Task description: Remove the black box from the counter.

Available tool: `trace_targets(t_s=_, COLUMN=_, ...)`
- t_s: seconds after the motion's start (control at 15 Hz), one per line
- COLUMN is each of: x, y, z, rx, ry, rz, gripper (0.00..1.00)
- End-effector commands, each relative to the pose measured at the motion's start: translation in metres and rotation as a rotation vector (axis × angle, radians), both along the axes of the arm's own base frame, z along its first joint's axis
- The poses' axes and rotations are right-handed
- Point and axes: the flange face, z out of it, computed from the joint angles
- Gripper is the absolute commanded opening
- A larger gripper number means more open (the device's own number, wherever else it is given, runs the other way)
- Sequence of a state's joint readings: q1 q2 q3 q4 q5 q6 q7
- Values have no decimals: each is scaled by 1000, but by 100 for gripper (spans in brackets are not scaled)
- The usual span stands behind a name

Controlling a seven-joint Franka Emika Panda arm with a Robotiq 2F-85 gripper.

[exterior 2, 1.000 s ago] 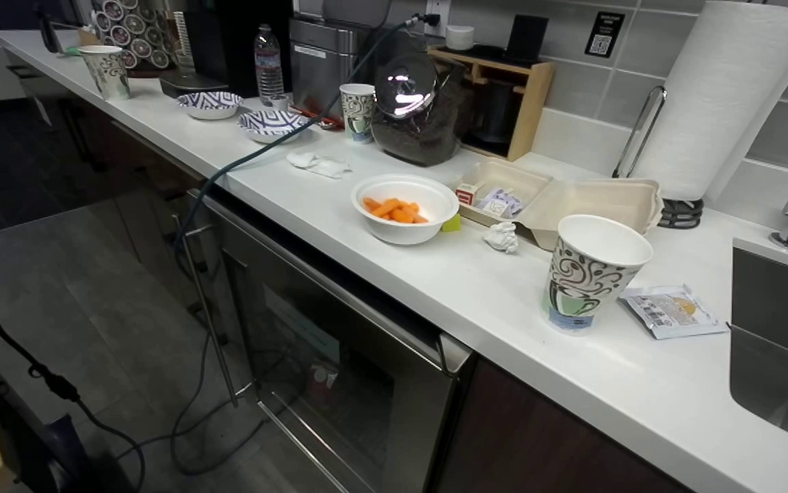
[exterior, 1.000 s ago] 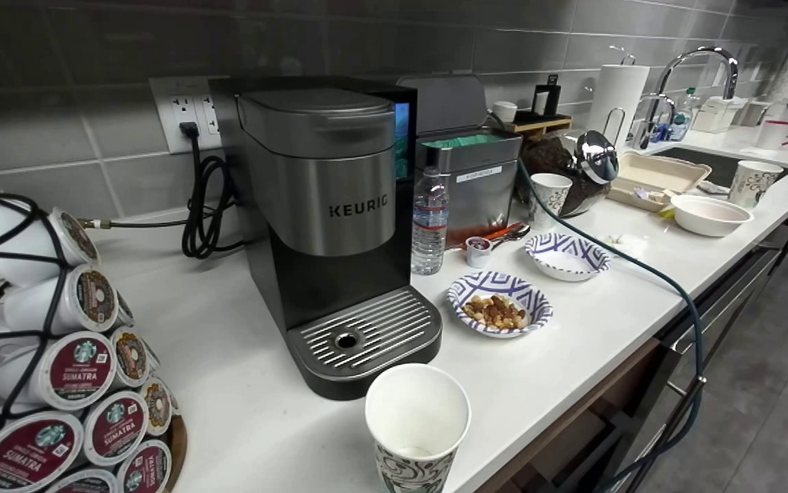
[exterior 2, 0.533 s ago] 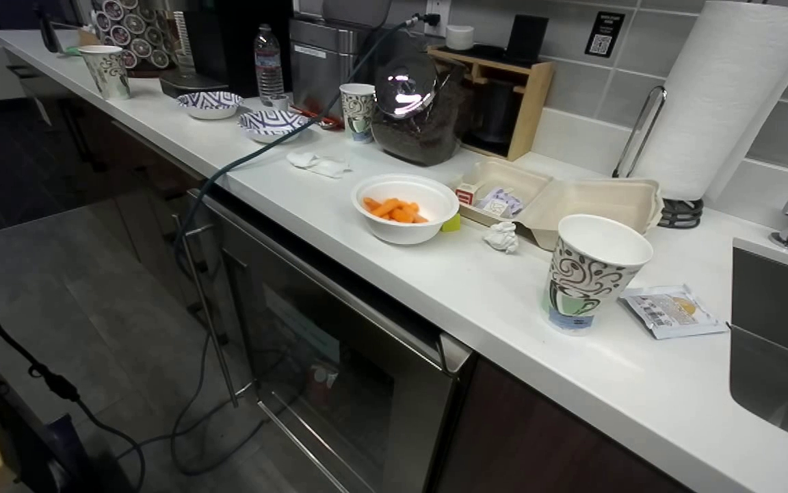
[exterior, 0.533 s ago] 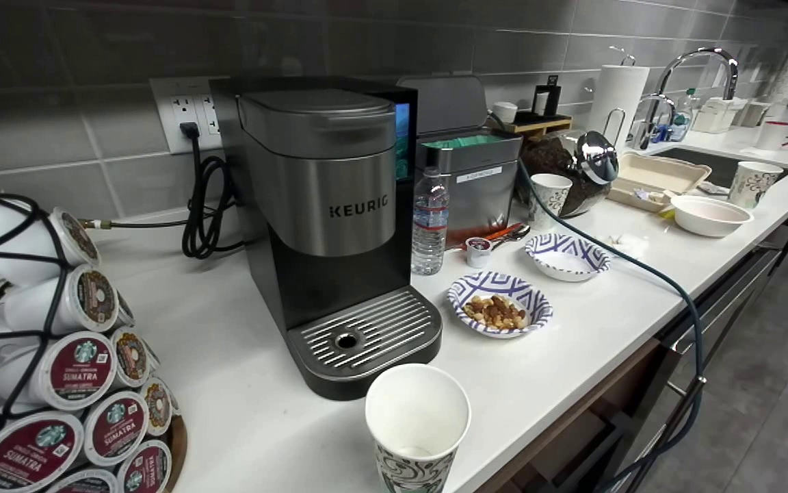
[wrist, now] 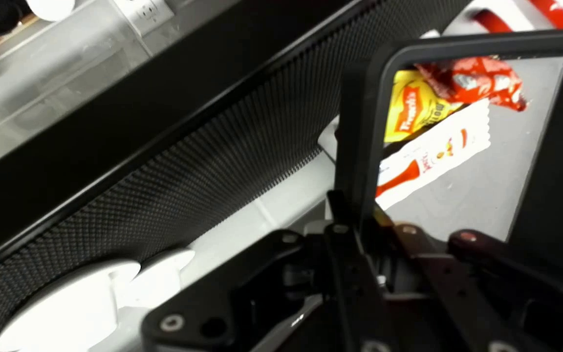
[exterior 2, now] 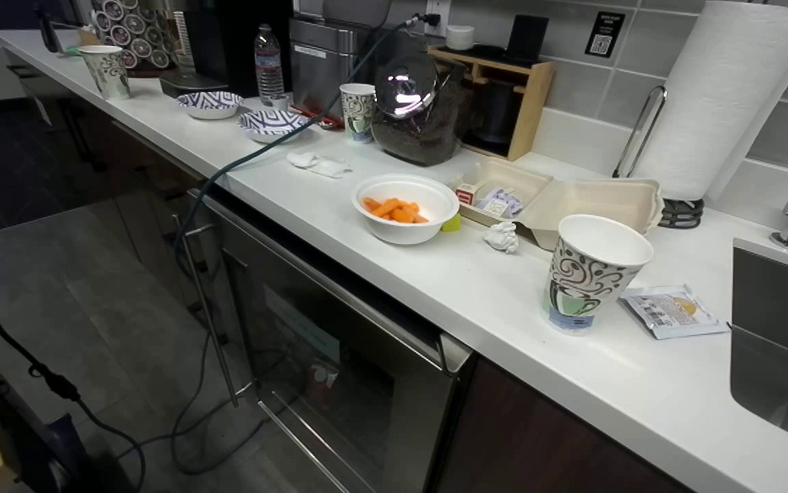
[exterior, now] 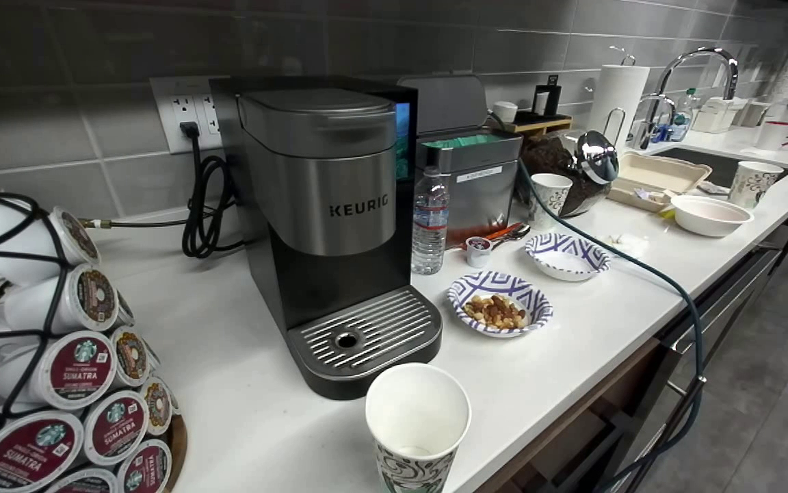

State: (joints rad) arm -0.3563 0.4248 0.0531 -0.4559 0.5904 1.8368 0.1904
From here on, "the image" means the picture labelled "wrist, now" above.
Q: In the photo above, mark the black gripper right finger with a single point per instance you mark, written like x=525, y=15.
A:
x=489, y=301

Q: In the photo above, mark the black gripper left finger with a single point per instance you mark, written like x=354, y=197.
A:
x=263, y=301

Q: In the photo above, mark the black plastic tray box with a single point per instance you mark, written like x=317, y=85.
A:
x=556, y=164

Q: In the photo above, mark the white packet with red print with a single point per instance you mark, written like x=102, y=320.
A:
x=439, y=154

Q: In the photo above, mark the white plastic disc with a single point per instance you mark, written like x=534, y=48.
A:
x=67, y=314

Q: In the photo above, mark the yellow mustard packet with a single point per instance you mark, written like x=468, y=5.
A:
x=411, y=109

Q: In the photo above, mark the white red striped sheet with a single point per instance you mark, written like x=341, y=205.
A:
x=523, y=13

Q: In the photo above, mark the brushed metal panel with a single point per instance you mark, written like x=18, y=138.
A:
x=48, y=99

